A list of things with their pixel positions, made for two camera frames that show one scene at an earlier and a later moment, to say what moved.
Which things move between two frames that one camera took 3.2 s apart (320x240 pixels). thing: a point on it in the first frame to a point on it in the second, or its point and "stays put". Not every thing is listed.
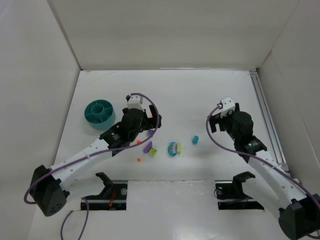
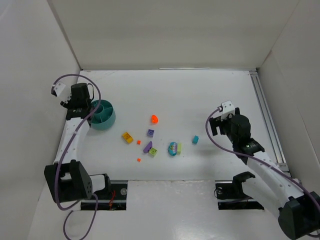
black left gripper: [150, 119] to [66, 102]
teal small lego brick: [195, 139] stays put
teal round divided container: [100, 114] stays put
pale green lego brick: [179, 148] stays put
